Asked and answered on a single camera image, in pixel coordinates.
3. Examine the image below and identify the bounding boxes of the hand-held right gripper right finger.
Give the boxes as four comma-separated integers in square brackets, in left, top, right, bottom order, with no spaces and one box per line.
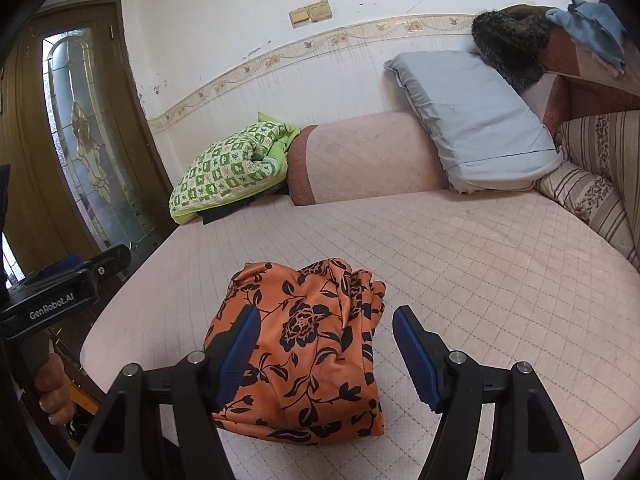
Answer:
[392,305,586,480]

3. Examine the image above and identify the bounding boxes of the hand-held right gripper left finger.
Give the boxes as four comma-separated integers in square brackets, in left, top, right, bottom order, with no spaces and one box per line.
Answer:
[72,304,262,480]

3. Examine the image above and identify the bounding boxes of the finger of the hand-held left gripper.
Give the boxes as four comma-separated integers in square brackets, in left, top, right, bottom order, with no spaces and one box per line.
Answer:
[62,244,132,282]

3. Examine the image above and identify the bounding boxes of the orange floral garment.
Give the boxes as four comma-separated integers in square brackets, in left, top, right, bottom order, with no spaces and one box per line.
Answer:
[202,258,387,446]

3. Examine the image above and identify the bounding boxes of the person's left hand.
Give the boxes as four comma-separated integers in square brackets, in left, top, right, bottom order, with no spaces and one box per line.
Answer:
[34,352,76,423]

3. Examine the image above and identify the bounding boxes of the wooden door with glass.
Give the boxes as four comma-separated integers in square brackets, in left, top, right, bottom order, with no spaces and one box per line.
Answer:
[0,0,176,281]

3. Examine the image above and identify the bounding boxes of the green patterned pillow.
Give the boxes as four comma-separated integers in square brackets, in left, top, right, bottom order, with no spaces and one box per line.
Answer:
[169,111,302,225]

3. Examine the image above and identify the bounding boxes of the pink quilted bolster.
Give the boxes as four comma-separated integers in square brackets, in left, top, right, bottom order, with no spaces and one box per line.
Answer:
[286,111,451,207]

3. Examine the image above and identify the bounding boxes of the light blue pillow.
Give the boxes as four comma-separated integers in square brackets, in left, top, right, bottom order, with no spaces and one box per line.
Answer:
[383,51,563,195]

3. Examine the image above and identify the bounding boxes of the striped cream backrest cushion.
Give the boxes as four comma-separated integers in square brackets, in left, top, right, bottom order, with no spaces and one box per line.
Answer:
[555,109,640,261]

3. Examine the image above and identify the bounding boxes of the reddish brown headboard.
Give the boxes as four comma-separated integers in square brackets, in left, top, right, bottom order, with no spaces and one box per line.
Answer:
[520,25,640,131]

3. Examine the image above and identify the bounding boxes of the dark fur-lined coat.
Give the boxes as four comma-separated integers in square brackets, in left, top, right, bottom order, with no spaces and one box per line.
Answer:
[471,4,558,92]

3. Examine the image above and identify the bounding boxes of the blue cloth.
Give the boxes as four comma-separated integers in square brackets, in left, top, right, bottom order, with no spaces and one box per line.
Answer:
[545,0,628,77]

